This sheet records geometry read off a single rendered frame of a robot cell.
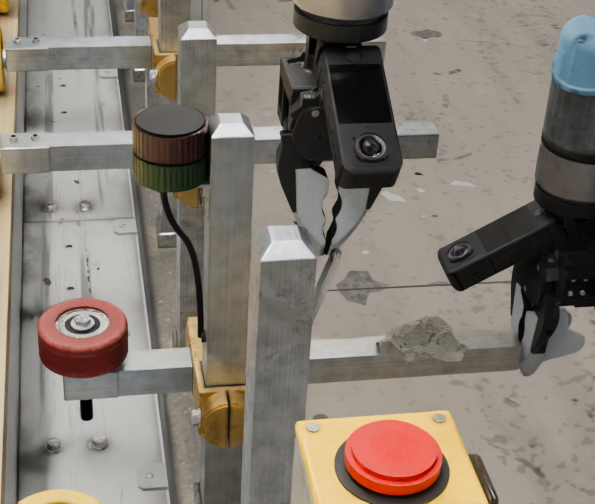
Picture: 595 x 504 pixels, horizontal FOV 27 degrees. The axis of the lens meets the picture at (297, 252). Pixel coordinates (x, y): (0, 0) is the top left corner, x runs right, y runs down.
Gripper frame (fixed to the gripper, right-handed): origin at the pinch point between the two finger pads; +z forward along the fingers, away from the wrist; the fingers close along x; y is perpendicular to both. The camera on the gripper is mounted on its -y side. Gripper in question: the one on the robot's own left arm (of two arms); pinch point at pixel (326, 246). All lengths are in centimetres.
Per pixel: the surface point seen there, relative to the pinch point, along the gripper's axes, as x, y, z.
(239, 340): 6.7, 1.4, 10.4
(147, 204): 11, 62, 33
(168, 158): 13.0, 0.4, -8.4
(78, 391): 20.7, 5.2, 18.3
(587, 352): -85, 111, 104
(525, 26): -129, 286, 107
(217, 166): 9.0, 1.7, -6.9
